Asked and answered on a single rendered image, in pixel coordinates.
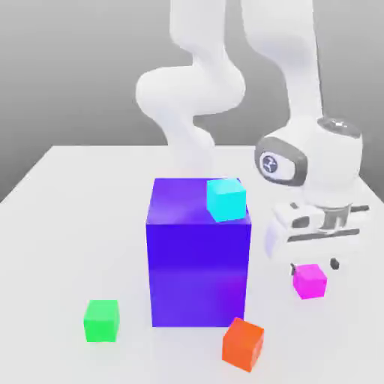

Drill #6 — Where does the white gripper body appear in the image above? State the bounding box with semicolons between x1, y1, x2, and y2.
264;220;362;264

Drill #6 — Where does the small magenta cube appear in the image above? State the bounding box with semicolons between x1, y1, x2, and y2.
292;262;329;301

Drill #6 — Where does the small green cube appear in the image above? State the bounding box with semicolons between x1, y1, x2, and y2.
82;298;120;344

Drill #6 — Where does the small orange cube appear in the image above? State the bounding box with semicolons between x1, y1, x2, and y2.
221;316;266;374

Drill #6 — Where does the large purple box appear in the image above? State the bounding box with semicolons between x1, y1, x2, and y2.
145;177;252;329

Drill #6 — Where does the small cyan cube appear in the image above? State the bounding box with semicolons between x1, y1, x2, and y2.
205;178;248;224

